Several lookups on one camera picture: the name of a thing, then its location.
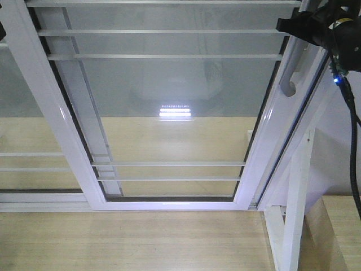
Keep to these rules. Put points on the light wooden platform board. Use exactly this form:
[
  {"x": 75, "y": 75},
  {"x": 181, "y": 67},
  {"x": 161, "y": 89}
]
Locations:
[{"x": 165, "y": 240}]

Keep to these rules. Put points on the white framed sliding glass door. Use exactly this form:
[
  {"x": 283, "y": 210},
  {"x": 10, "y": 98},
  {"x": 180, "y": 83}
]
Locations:
[{"x": 176, "y": 61}]

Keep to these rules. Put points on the white triangular support bracket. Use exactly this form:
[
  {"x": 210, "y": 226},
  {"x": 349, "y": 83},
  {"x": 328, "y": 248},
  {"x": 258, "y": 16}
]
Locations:
[{"x": 293, "y": 170}]

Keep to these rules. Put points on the grey metal door handle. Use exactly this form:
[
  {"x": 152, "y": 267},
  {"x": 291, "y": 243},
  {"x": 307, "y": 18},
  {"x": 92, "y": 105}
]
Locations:
[{"x": 297, "y": 54}]

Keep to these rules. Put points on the light wooden box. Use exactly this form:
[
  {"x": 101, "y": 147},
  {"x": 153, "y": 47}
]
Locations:
[{"x": 334, "y": 225}]

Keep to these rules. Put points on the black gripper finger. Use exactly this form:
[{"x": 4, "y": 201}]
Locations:
[{"x": 306, "y": 25}]

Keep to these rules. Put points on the white fixed glass door panel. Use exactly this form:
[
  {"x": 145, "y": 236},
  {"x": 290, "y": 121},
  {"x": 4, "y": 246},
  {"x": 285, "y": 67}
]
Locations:
[{"x": 54, "y": 153}]

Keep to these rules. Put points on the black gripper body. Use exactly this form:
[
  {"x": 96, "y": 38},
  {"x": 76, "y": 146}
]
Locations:
[{"x": 337, "y": 29}]

